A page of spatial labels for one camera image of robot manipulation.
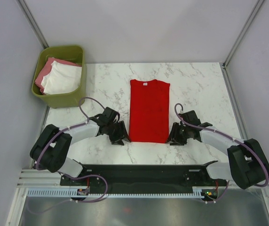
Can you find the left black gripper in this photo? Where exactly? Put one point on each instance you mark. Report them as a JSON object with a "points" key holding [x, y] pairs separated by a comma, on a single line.
{"points": [[122, 134]]}

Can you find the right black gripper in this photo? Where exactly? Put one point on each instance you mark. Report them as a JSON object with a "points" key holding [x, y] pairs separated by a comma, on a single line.
{"points": [[174, 138]]}

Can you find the red t shirt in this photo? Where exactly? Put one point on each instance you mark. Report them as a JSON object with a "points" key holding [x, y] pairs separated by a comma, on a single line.
{"points": [[149, 111]]}

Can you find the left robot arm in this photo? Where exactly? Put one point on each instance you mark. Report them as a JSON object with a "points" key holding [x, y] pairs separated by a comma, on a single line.
{"points": [[51, 148]]}

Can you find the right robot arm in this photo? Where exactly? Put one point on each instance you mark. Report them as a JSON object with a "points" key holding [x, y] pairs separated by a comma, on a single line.
{"points": [[247, 164]]}

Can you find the white folded t shirt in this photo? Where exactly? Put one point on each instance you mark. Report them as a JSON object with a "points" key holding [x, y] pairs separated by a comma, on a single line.
{"points": [[61, 79]]}

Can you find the olive green plastic bin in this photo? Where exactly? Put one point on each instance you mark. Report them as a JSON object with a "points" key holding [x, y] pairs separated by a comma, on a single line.
{"points": [[70, 53]]}

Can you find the pink folded t shirt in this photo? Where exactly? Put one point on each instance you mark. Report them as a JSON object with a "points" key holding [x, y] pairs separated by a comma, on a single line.
{"points": [[47, 68]]}

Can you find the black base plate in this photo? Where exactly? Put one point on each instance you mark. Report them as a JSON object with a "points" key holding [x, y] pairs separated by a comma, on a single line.
{"points": [[145, 178]]}

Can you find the white slotted cable duct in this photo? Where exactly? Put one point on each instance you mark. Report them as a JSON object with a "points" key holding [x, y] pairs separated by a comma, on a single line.
{"points": [[73, 192]]}

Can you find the aluminium rail profile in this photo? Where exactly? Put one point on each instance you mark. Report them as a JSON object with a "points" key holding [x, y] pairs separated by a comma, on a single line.
{"points": [[32, 178]]}

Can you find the left aluminium frame post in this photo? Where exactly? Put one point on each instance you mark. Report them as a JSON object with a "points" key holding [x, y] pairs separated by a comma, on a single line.
{"points": [[32, 21]]}

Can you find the aluminium frame post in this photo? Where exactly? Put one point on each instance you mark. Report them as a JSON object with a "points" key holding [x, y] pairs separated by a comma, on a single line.
{"points": [[253, 14], [32, 21]]}

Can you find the right aluminium frame post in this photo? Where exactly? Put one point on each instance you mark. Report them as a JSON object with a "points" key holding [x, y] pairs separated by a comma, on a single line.
{"points": [[253, 14]]}

